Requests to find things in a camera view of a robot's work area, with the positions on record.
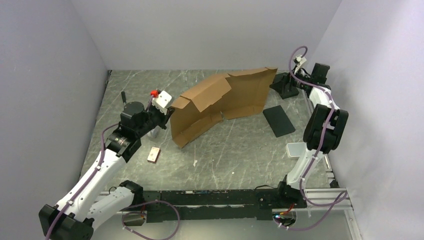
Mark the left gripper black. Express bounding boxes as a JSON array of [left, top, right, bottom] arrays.
[[135, 98, 175, 138]]

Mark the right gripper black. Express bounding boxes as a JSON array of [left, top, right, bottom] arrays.
[[268, 66, 312, 95]]

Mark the brown cardboard box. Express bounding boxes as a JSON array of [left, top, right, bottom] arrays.
[[170, 67, 278, 148]]

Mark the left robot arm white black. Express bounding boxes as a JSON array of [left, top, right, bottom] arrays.
[[38, 98, 174, 240]]

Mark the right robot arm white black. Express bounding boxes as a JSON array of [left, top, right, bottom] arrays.
[[270, 63, 349, 208]]

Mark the red staples box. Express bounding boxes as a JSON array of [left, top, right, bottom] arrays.
[[147, 147, 161, 164]]

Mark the black foam block near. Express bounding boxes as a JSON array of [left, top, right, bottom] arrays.
[[262, 105, 296, 138]]

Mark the white rectangular tray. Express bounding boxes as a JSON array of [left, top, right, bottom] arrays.
[[285, 142, 311, 159]]

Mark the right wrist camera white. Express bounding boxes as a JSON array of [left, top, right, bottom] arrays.
[[293, 54, 307, 74]]

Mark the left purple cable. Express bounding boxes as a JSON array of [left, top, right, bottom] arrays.
[[44, 96, 181, 240]]

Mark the purple cable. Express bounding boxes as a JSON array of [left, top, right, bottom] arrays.
[[273, 45, 349, 232], [44, 96, 181, 240]]

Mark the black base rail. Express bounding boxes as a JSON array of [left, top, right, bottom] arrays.
[[124, 187, 306, 223]]

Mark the aluminium frame rail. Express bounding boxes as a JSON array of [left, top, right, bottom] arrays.
[[304, 188, 352, 210]]

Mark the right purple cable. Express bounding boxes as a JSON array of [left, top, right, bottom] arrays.
[[273, 45, 349, 232]]

